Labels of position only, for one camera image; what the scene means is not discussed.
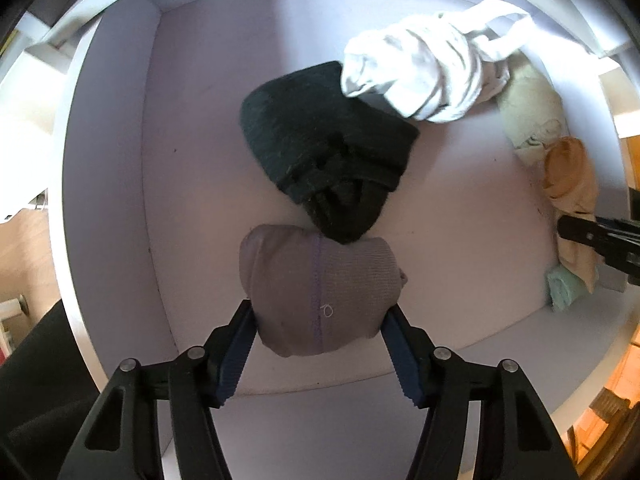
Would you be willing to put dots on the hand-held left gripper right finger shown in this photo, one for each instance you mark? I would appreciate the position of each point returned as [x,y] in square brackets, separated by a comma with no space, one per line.
[402,360]

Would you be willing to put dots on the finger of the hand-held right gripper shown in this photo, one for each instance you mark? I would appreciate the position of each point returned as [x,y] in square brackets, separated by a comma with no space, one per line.
[580,229]
[627,265]

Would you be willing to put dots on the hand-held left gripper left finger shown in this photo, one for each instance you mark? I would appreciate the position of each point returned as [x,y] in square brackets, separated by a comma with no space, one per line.
[234,357]

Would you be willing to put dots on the peach and cream fleece garment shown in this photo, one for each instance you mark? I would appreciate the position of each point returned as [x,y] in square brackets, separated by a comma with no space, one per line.
[570,180]

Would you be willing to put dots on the mint towel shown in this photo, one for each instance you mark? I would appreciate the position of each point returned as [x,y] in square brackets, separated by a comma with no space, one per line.
[565,290]

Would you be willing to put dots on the grey-brown knit garment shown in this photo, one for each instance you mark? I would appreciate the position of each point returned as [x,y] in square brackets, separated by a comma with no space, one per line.
[310,285]

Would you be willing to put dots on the cream knit sock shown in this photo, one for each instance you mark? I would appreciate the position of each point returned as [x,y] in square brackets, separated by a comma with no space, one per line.
[530,105]

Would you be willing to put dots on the white cabinet compartment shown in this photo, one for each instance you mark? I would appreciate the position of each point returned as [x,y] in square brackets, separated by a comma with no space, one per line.
[200,185]

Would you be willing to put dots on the white cloth garment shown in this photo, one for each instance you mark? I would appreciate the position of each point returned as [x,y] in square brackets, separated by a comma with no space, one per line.
[425,70]

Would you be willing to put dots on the dark knit garment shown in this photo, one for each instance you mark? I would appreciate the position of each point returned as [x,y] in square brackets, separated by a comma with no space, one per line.
[310,140]

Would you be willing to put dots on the wooden furniture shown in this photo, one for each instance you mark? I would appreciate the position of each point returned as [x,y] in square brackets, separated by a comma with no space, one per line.
[615,395]

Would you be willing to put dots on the dark cloth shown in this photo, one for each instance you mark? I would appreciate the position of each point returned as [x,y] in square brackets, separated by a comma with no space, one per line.
[45,385]

